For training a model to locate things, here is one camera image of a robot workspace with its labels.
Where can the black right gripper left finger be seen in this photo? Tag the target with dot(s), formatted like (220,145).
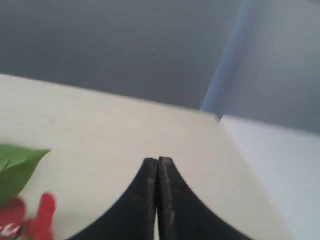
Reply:
(132,217)

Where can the red artificial flower with stem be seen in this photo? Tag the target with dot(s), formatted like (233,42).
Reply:
(17,165)

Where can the blue white panel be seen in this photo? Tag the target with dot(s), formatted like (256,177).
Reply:
(269,70)

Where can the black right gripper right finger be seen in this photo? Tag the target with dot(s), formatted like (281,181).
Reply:
(182,215)

